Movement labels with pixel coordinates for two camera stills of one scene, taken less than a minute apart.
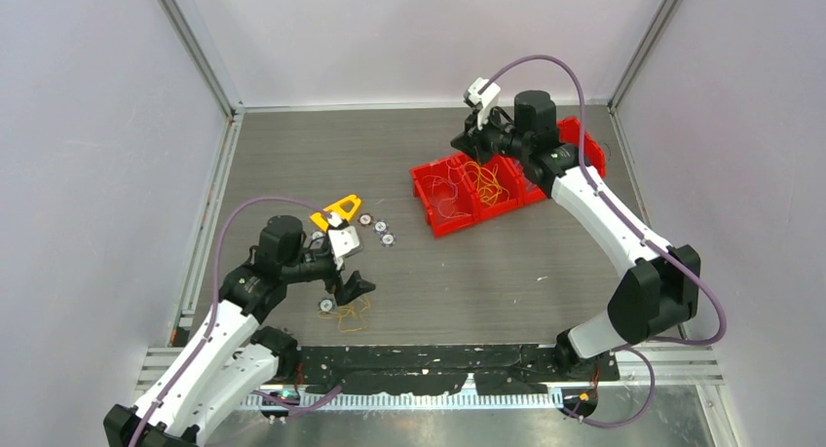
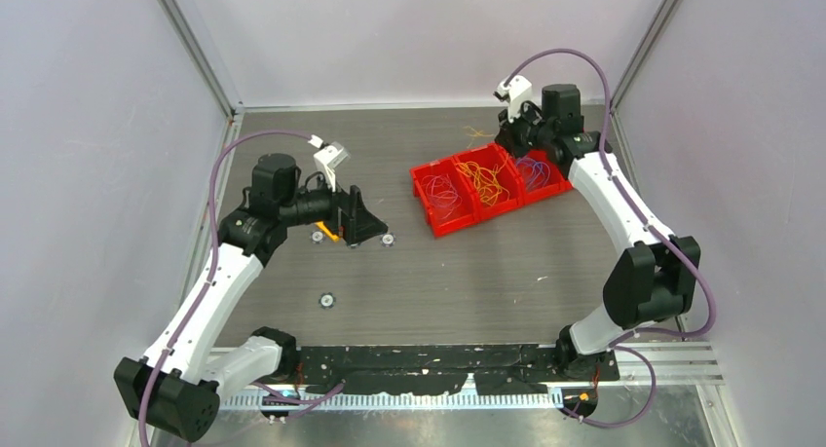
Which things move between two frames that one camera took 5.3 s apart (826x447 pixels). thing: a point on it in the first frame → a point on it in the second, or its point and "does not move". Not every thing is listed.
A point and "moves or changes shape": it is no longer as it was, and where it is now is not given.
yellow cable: (352, 317) moves or changes shape
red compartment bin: (458, 190) does not move
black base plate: (494, 369) does not move
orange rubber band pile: (486, 181) does not move
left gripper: (353, 286) → (356, 221)
